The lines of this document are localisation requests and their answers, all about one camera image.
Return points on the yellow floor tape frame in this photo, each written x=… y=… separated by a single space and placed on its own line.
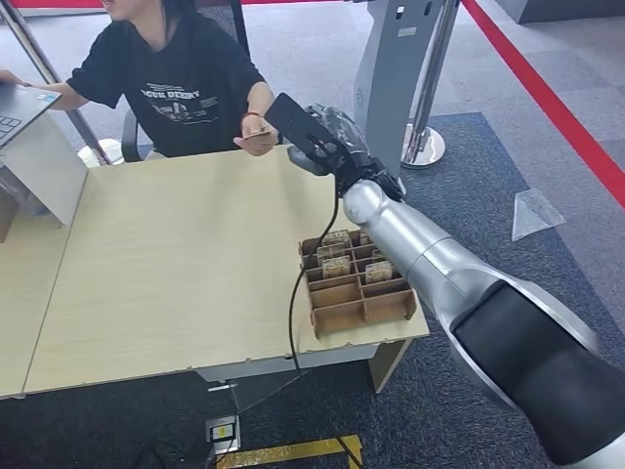
x=292 y=451

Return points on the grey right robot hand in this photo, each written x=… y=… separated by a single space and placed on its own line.
x=341 y=139

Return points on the black pole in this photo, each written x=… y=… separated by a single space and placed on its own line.
x=240 y=29

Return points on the red barrier belt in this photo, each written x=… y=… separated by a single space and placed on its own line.
x=546 y=103
x=49 y=3

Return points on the light wooden desk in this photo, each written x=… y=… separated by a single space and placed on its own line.
x=170 y=272
x=24 y=311

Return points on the red wrist band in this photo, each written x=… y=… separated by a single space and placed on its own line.
x=251 y=114

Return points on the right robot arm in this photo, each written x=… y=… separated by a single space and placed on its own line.
x=439 y=259

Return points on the person's right forearm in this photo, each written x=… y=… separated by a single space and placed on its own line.
x=53 y=97

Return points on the person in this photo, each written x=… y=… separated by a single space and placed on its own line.
x=185 y=77

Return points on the grey laptop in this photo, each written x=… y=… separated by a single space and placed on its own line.
x=24 y=107

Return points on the clear plastic sheet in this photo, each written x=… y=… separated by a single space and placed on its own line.
x=534 y=213

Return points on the person's left hand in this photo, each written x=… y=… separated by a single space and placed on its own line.
x=258 y=145

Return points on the black office chair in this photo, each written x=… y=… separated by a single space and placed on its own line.
x=128 y=139

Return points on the person's right hand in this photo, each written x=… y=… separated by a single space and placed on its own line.
x=10 y=78

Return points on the autumn tree hotel key card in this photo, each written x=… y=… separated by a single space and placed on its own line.
x=331 y=254
x=335 y=268
x=337 y=238
x=378 y=272

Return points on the white laptop stand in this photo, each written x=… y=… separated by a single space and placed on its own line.
x=49 y=175

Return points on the person's left forearm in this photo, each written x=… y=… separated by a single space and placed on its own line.
x=258 y=100

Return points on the silver floor socket box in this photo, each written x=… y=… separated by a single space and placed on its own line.
x=222 y=430

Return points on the grey kiosk stand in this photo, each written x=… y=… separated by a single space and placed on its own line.
x=390 y=77

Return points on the wooden card organizer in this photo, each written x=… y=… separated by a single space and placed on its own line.
x=341 y=317

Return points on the silver stanchion post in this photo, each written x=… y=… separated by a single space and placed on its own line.
x=423 y=147
x=90 y=155

